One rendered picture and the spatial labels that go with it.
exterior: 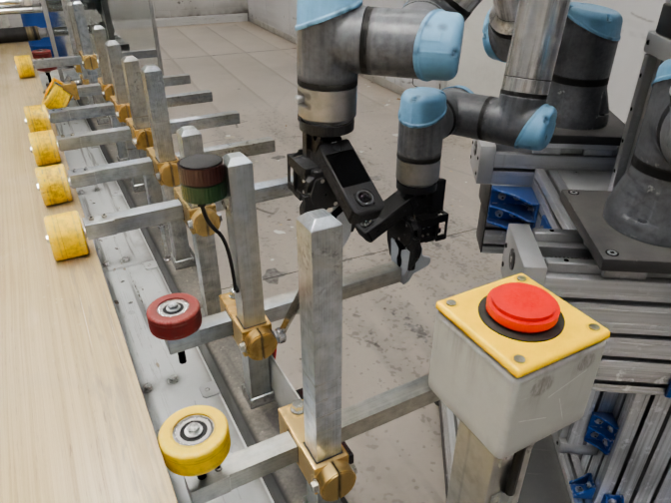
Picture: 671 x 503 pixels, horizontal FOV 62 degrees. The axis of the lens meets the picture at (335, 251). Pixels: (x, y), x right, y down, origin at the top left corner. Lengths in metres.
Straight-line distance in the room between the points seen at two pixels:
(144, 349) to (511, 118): 0.87
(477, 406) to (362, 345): 1.86
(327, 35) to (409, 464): 1.40
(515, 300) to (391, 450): 1.54
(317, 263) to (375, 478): 1.29
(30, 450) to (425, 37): 0.64
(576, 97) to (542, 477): 0.92
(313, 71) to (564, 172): 0.76
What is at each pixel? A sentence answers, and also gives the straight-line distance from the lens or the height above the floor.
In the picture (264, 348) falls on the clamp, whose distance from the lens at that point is 0.89.
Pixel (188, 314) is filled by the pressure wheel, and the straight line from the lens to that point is 0.87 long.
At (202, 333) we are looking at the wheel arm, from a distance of 0.92.
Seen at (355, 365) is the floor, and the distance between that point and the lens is 2.11.
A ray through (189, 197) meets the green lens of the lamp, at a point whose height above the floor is 1.11.
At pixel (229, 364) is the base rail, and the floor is 0.70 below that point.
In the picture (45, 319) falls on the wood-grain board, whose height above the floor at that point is 0.90.
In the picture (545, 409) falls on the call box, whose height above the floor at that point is 1.18.
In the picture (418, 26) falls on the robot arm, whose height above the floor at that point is 1.32.
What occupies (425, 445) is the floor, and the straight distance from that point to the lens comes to 1.87.
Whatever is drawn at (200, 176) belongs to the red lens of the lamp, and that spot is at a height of 1.14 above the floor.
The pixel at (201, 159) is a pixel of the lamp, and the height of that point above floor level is 1.15.
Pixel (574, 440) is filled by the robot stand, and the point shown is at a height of 0.38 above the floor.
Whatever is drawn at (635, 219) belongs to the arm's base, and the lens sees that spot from 0.87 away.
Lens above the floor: 1.42
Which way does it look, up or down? 31 degrees down
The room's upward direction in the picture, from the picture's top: straight up
